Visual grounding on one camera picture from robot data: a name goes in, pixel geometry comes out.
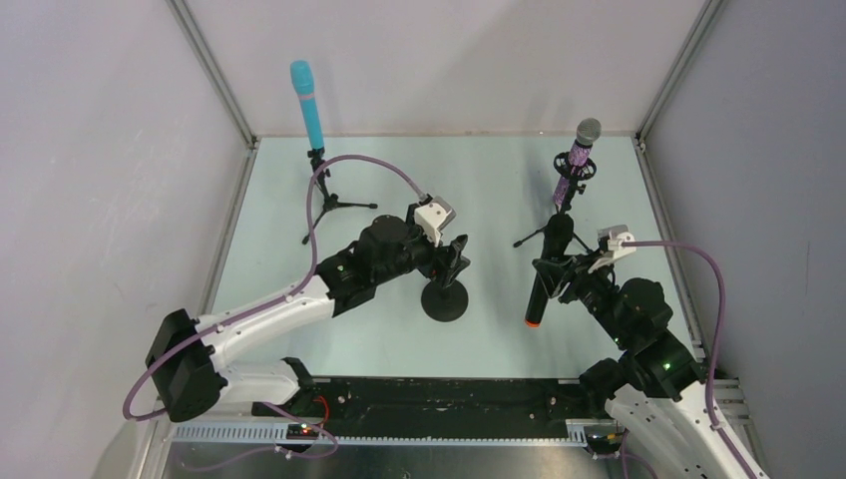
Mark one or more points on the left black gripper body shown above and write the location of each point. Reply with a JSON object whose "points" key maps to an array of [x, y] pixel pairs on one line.
{"points": [[438, 254]]}

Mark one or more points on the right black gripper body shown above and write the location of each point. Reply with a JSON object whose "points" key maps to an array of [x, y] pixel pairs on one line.
{"points": [[572, 278]]}

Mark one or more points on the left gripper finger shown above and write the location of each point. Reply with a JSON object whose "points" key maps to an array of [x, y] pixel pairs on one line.
{"points": [[448, 272], [455, 250]]}

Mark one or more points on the shock mount tripod stand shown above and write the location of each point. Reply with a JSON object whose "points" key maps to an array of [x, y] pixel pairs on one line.
{"points": [[574, 170]]}

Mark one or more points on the round base mic stand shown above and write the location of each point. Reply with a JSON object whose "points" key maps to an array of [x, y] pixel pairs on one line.
{"points": [[445, 303]]}

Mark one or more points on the black microphone orange end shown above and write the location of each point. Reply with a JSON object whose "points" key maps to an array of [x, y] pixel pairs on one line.
{"points": [[558, 234]]}

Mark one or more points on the purple glitter microphone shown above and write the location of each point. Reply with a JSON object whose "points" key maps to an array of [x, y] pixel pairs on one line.
{"points": [[588, 132]]}

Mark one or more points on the black tripod mic stand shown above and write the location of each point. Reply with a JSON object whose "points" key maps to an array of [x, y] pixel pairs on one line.
{"points": [[330, 201]]}

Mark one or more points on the blue toy microphone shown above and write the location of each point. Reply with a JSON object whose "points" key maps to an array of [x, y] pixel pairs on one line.
{"points": [[303, 84]]}

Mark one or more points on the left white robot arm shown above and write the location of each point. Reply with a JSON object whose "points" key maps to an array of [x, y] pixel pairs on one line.
{"points": [[196, 362]]}

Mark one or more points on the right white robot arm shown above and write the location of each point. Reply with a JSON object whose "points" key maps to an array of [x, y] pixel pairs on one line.
{"points": [[656, 390]]}

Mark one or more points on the right circuit board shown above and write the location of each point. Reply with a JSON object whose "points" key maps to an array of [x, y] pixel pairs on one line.
{"points": [[604, 444]]}

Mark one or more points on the circuit board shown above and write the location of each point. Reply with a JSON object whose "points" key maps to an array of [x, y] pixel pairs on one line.
{"points": [[301, 432], [604, 444]]}

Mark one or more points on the left circuit board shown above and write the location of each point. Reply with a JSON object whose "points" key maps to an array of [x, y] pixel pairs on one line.
{"points": [[301, 432]]}

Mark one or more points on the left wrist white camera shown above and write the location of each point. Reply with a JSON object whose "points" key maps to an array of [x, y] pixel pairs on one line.
{"points": [[432, 217]]}

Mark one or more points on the wrist white camera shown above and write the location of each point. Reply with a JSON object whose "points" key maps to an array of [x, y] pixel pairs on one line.
{"points": [[614, 245], [432, 217]]}

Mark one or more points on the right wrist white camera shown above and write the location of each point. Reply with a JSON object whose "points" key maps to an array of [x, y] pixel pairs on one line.
{"points": [[614, 245]]}

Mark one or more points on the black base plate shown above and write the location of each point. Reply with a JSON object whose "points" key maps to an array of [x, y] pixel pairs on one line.
{"points": [[438, 408]]}

